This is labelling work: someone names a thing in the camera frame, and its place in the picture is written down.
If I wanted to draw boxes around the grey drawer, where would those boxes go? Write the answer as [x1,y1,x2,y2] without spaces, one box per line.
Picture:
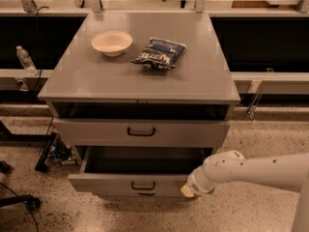
[69,146,212,197]
[53,119,230,148]

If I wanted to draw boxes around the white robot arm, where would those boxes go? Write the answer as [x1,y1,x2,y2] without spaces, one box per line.
[181,151,309,232]

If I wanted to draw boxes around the grey metal drawer cabinet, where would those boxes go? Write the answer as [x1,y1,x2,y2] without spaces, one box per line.
[38,11,241,169]

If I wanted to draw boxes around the grey top drawer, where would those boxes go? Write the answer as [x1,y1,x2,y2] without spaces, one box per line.
[53,119,230,148]

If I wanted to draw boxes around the electronics pile under cabinet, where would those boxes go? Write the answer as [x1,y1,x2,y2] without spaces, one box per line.
[35,132,77,172]

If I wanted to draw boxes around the blue chip bag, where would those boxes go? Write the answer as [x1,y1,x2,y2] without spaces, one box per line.
[131,37,186,71]

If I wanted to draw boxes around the black stand base left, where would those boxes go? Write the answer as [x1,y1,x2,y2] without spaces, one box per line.
[0,194,41,211]

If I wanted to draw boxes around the white paper bowl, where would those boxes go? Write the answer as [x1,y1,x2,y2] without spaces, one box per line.
[91,31,132,57]

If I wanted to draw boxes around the clear plastic water bottle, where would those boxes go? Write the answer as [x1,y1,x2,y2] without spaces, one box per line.
[16,45,38,76]

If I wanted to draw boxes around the metal bracket right rail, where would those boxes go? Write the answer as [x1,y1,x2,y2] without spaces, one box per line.
[247,80,263,122]

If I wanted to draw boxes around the black cable on floor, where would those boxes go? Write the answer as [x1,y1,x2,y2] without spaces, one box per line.
[0,181,41,232]

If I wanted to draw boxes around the black cable on rail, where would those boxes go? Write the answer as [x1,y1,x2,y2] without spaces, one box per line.
[29,6,50,92]

